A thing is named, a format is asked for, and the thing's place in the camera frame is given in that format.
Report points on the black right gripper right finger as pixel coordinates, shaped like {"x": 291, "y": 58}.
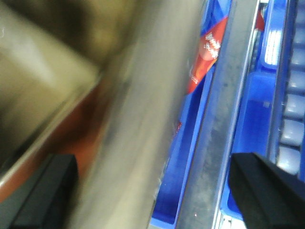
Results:
{"x": 267, "y": 196}

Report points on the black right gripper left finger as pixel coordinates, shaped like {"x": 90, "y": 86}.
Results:
{"x": 42, "y": 201}

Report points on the cardboard box with red print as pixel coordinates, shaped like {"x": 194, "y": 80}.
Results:
{"x": 80, "y": 134}

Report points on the large plain cardboard box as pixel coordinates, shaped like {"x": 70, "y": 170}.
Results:
{"x": 53, "y": 53}

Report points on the grey metal shelf beam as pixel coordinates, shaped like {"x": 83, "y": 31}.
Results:
{"x": 203, "y": 191}

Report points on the blue crate with ribs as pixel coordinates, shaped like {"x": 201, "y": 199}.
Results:
{"x": 271, "y": 121}

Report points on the blue plastic bin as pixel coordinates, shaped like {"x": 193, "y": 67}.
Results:
{"x": 171, "y": 191}

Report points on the red snack packet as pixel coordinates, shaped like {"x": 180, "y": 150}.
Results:
{"x": 208, "y": 52}

